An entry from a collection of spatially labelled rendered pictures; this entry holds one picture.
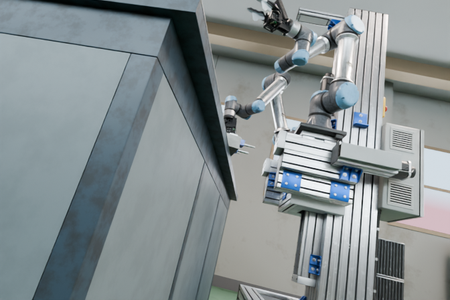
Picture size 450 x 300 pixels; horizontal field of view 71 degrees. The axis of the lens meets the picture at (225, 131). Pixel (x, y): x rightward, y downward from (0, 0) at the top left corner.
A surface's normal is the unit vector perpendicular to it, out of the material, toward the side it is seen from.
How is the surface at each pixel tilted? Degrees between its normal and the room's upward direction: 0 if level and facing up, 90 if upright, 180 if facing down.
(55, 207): 90
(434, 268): 90
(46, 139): 90
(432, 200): 90
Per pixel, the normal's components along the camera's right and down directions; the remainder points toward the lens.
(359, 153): 0.01, -0.36
